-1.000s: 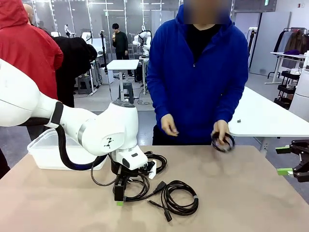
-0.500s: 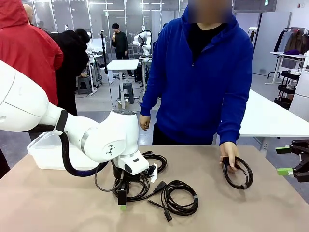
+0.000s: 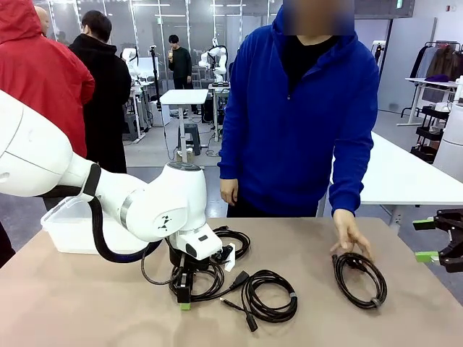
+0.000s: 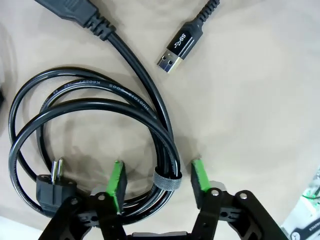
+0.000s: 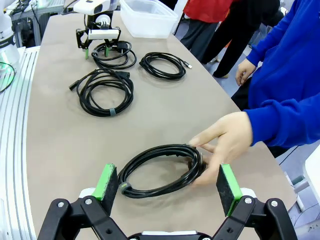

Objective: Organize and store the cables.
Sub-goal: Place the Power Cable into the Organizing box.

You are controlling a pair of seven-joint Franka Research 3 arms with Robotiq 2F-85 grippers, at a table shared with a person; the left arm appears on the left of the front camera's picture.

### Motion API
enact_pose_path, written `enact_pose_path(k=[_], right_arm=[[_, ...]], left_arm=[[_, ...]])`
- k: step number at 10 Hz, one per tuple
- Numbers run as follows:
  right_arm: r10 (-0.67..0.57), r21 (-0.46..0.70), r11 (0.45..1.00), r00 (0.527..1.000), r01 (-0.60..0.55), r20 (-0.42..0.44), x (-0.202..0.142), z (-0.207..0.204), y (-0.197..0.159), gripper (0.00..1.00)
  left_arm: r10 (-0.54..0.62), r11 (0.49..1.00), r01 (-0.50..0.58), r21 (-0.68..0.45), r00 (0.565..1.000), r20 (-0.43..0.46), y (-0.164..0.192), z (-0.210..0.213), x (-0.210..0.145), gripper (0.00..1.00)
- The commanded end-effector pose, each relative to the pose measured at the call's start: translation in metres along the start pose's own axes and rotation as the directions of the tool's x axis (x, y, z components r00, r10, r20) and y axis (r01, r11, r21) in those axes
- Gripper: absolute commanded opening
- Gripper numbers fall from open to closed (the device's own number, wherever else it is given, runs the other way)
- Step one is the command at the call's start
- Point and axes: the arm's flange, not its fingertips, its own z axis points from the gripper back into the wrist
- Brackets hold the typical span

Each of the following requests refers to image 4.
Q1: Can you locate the black power cable coil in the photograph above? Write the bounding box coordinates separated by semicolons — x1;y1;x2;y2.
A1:
7;0;182;225

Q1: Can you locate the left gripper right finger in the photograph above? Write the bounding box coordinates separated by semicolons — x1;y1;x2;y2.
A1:
190;158;288;240

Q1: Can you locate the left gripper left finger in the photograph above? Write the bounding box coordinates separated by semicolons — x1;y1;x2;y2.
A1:
37;159;129;240

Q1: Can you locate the gray velcro cable tie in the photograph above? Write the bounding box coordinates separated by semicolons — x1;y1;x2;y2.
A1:
152;168;183;192

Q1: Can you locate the black braided USB cable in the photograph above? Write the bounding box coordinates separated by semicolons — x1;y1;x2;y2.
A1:
156;0;221;75

